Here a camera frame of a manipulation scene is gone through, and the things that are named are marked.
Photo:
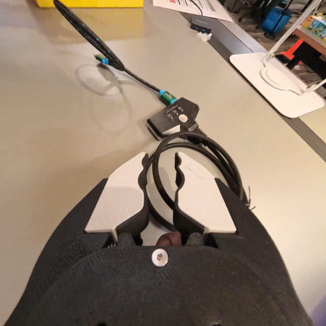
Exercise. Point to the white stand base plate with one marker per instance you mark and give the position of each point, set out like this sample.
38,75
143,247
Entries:
249,68

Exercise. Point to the person's right hand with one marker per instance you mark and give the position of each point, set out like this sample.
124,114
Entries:
168,239

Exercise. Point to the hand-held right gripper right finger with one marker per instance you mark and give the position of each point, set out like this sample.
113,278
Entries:
203,201

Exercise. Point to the printed paper sheet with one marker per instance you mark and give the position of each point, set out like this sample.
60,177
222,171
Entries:
216,14

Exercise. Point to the colourful toy box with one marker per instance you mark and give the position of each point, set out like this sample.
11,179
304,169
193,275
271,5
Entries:
315,25

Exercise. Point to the small white adapter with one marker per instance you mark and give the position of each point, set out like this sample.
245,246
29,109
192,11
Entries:
203,37

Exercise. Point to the yellow plastic bin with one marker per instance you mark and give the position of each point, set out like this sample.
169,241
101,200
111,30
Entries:
89,3

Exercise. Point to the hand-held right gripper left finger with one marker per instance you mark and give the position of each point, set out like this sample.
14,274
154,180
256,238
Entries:
119,198

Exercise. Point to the blue storage crate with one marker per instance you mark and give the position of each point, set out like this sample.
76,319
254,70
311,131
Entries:
276,21

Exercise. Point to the brown wooden table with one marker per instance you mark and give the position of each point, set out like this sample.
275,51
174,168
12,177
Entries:
313,45

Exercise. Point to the red and black stool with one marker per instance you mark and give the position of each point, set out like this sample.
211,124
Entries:
293,51

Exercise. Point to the dark grey usb hub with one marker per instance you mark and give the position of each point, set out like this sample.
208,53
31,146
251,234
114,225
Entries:
200,21

